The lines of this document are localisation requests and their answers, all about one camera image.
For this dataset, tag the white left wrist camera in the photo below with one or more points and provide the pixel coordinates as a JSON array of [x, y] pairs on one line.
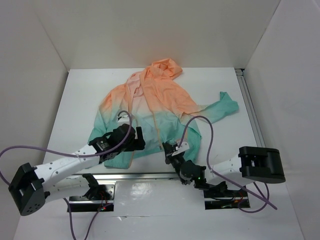
[[123, 120]]

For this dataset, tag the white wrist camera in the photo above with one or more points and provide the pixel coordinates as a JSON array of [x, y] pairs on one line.
[[182, 148], [123, 120]]

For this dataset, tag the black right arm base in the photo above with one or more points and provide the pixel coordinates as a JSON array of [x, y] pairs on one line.
[[220, 197]]

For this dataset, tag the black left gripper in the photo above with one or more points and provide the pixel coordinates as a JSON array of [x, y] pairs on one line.
[[140, 141]]

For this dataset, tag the aluminium rail right table edge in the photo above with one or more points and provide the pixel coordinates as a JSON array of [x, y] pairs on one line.
[[252, 112]]

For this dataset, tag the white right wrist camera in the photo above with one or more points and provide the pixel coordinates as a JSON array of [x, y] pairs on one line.
[[182, 148]]

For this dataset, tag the aluminium rail table edge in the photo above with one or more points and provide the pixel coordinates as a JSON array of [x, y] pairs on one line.
[[252, 112], [136, 176]]

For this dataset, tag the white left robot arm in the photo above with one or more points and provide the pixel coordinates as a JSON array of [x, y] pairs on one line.
[[34, 186]]

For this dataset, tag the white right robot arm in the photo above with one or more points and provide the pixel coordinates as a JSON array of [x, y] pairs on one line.
[[230, 172]]

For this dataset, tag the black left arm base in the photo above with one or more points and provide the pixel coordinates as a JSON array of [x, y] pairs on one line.
[[100, 197]]

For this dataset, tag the orange and teal jacket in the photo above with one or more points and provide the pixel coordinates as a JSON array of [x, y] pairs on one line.
[[161, 107]]

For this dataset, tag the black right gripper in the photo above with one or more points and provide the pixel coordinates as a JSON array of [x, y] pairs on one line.
[[169, 150]]

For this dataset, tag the aluminium rail front table edge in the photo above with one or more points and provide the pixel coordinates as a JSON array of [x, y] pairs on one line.
[[136, 176]]

